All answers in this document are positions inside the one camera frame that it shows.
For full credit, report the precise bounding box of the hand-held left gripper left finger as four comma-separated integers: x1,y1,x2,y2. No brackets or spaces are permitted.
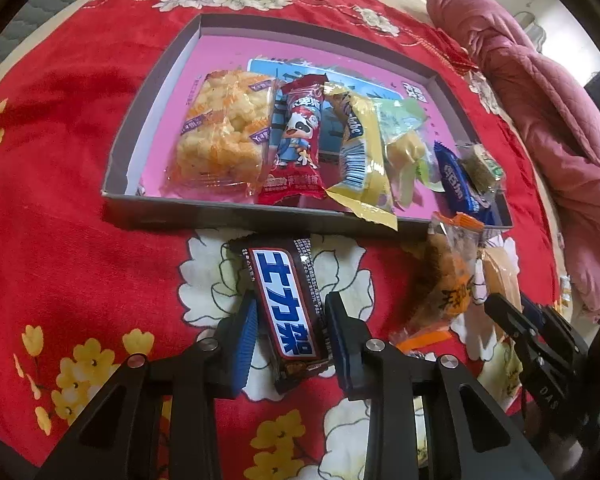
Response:
32,295,261,480

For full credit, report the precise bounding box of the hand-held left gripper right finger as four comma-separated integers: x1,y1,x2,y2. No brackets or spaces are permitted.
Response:
324,291,556,480

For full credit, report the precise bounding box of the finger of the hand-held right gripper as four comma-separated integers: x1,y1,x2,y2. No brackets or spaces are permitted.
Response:
485,294,546,366
522,294,588,361

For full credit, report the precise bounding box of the beige cracker packet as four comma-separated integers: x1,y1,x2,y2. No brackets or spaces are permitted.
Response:
480,240,523,311

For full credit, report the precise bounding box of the dark chocolate bar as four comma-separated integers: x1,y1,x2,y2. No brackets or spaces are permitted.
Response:
228,232,333,395

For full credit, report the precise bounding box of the orange snack packet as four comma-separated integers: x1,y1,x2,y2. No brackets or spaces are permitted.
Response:
390,212,486,356

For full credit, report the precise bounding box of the grey cardboard box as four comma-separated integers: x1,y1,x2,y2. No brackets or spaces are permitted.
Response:
101,12,513,235

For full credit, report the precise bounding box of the round biscuit packet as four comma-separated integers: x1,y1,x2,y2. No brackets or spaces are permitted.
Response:
457,142,508,206

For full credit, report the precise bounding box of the yellow wafer packet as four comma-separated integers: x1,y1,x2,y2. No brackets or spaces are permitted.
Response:
322,81,400,232

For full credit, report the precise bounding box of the red cartoon candy packet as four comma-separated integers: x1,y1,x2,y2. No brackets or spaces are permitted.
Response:
256,72,331,207

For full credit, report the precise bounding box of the green label pastry packet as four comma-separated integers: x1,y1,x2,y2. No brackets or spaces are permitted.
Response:
375,97,446,211

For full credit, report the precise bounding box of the small yellow packet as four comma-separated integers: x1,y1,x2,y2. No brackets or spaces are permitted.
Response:
557,272,573,311

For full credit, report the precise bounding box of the blue cookie packet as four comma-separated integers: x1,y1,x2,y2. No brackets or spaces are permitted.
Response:
432,141,503,226

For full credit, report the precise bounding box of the red floral blanket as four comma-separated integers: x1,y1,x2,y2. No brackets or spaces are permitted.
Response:
0,0,556,480

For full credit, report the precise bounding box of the puffed rice cracker packet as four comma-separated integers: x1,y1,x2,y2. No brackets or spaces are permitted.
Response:
162,69,281,198

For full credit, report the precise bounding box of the pink quilt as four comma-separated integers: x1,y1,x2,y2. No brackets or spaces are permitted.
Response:
426,0,600,321

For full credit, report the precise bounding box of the grey quilted mattress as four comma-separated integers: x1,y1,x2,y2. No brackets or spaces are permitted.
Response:
0,0,106,91

